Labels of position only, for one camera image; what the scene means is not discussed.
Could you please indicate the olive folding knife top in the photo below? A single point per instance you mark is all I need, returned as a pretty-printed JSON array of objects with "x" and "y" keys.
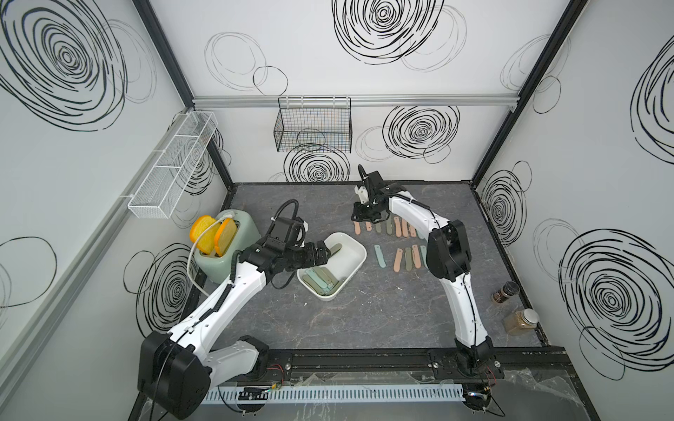
[{"x": 334, "y": 249}]

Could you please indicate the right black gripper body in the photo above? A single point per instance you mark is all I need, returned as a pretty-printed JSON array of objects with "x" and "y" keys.
[{"x": 366, "y": 212}]

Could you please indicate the grey slotted cable duct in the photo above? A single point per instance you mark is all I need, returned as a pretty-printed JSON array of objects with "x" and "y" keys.
[{"x": 386, "y": 393}]

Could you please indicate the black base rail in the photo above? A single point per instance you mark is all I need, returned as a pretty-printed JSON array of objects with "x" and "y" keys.
[{"x": 441, "y": 364}]

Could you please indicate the long teal knife in box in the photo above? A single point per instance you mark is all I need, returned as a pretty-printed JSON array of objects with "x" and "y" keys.
[{"x": 321, "y": 280}]

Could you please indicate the aluminium wall rail left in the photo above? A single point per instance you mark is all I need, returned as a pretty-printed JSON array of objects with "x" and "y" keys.
[{"x": 27, "y": 347}]

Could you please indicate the aluminium wall rail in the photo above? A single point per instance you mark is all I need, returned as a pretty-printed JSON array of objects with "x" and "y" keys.
[
  {"x": 27, "y": 347},
  {"x": 368, "y": 100}
]

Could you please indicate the pink folding fruit knife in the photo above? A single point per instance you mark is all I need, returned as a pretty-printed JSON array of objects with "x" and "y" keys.
[{"x": 398, "y": 228}]

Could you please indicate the glass spice jar silver cap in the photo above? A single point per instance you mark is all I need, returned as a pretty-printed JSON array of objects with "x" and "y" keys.
[{"x": 521, "y": 322}]

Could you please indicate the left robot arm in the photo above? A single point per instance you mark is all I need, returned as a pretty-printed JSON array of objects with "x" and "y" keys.
[{"x": 178, "y": 368}]

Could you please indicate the white wire shelf basket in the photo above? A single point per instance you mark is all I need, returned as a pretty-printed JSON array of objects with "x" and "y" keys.
[{"x": 160, "y": 192}]

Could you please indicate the pink knife second row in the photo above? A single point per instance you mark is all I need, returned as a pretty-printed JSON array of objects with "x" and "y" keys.
[{"x": 416, "y": 256}]

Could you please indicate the green toaster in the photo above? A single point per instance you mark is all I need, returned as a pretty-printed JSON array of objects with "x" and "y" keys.
[{"x": 217, "y": 268}]

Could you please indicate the spice jar black cap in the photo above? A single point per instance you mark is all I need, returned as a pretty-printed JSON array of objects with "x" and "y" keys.
[{"x": 507, "y": 291}]

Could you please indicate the white plastic storage box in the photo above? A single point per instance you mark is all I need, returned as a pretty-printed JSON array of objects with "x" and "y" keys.
[{"x": 343, "y": 266}]

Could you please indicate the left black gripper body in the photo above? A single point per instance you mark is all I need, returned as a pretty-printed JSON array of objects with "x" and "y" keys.
[{"x": 302, "y": 257}]

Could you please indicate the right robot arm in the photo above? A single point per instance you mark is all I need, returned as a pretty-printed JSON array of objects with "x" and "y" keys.
[{"x": 448, "y": 259}]

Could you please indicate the orange toast slice right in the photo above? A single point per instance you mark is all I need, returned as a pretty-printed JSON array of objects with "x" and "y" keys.
[{"x": 224, "y": 236}]

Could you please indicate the aluminium wall rail back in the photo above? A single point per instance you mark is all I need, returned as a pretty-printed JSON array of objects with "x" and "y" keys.
[{"x": 368, "y": 100}]

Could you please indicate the teal knife second row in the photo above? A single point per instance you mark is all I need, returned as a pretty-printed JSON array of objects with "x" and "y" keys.
[{"x": 423, "y": 252}]

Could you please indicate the black wire basket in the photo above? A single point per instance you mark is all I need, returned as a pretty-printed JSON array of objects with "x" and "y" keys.
[{"x": 320, "y": 120}]

